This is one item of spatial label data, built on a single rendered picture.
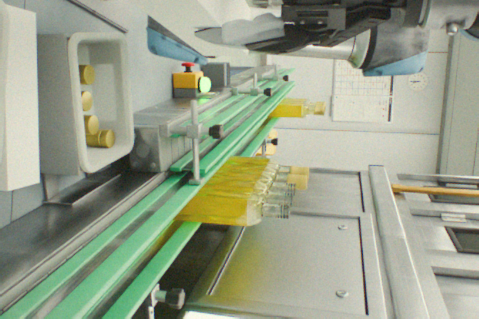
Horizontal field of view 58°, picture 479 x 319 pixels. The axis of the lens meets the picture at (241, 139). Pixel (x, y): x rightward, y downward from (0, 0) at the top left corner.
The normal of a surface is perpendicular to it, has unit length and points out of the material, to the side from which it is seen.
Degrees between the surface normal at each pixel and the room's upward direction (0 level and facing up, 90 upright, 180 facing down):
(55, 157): 90
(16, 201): 0
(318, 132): 90
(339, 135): 90
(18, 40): 0
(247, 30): 77
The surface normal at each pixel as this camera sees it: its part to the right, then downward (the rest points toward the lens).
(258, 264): 0.00, -0.97
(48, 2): 0.98, 0.04
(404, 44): 0.00, 0.19
